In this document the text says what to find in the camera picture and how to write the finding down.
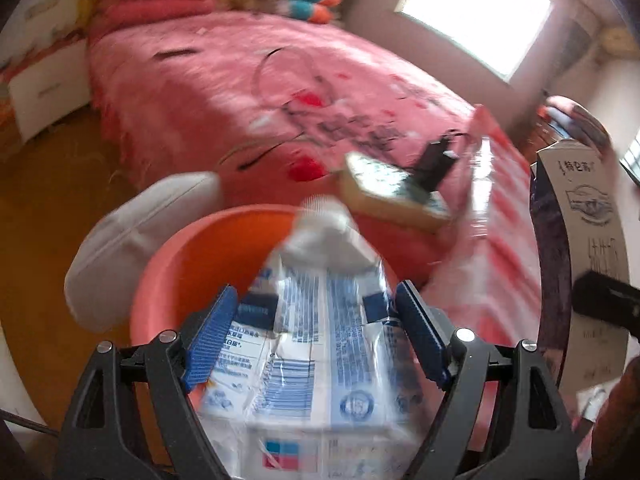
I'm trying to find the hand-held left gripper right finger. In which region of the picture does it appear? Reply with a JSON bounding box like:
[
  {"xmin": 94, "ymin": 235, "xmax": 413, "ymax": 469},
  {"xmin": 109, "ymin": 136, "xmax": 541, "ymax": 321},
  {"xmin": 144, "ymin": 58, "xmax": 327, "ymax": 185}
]
[{"xmin": 395, "ymin": 280, "xmax": 581, "ymax": 480}]

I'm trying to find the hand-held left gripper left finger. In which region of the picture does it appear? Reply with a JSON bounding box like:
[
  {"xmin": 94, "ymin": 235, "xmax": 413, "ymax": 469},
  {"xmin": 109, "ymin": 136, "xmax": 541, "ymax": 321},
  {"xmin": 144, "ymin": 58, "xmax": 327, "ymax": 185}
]
[{"xmin": 52, "ymin": 284, "xmax": 241, "ymax": 480}]

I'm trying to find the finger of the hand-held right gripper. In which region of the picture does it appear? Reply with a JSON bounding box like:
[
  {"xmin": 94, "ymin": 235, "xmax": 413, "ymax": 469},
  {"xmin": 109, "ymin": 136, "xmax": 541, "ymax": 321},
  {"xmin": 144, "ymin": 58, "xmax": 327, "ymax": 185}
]
[{"xmin": 570, "ymin": 270, "xmax": 640, "ymax": 341}]

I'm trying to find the orange plastic basin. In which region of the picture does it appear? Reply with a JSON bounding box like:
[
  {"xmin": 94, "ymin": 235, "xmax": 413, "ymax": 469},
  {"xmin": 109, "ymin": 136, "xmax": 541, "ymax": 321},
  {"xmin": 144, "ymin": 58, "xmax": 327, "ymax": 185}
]
[{"xmin": 129, "ymin": 204, "xmax": 431, "ymax": 411}]

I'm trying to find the beige printed carton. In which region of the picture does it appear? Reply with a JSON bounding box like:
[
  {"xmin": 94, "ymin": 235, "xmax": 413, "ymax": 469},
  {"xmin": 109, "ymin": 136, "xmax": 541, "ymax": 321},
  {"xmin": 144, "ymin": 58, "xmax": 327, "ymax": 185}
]
[{"xmin": 530, "ymin": 140, "xmax": 631, "ymax": 396}]

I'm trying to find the white blue plastic package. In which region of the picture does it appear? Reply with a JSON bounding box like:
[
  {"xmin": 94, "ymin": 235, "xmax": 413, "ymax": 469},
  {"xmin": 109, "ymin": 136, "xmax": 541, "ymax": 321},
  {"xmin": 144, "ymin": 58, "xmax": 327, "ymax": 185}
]
[{"xmin": 192, "ymin": 195, "xmax": 441, "ymax": 480}]

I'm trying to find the person's right forearm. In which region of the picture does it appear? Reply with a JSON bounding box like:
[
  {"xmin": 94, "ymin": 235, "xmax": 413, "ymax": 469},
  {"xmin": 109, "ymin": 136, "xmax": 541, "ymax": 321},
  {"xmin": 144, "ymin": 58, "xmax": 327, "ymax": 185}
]
[{"xmin": 590, "ymin": 365, "xmax": 640, "ymax": 480}]

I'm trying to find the white cushion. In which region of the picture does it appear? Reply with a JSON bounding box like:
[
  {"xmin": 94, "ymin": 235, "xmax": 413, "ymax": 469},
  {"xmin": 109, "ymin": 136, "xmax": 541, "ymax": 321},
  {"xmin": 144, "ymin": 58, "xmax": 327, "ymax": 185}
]
[{"xmin": 64, "ymin": 171, "xmax": 223, "ymax": 333}]

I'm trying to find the teal patterned box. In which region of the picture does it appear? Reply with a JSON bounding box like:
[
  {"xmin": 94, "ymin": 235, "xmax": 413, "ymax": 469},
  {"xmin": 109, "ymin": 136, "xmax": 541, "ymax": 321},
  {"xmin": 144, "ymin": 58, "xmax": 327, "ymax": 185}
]
[{"xmin": 340, "ymin": 152, "xmax": 453, "ymax": 233}]

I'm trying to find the grey pink bundle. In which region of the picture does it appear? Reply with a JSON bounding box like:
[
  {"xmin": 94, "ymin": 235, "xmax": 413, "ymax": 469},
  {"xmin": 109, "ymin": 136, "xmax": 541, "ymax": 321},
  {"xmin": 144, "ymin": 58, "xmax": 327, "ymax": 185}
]
[{"xmin": 542, "ymin": 95, "xmax": 616, "ymax": 151}]

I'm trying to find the white bedside cabinet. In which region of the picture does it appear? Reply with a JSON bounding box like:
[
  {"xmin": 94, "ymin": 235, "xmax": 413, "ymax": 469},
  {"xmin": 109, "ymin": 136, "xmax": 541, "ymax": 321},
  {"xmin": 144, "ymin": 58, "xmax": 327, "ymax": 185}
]
[{"xmin": 7, "ymin": 40, "xmax": 93, "ymax": 143}]

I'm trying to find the window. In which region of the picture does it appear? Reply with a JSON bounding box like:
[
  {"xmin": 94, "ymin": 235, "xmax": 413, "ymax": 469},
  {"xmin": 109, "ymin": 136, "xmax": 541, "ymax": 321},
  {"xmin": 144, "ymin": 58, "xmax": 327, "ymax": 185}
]
[{"xmin": 395, "ymin": 0, "xmax": 553, "ymax": 83}]

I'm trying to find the black charger with cable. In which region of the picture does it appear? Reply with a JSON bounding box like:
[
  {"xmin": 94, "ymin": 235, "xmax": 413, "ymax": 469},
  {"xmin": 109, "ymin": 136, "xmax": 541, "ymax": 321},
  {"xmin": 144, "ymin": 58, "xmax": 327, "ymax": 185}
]
[{"xmin": 412, "ymin": 130, "xmax": 473, "ymax": 193}]

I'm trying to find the black cable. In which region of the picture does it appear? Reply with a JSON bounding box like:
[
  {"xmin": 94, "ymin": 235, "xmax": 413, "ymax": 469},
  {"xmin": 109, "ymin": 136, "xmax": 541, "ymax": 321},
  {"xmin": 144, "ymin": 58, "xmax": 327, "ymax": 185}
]
[{"xmin": 0, "ymin": 407, "xmax": 61, "ymax": 436}]

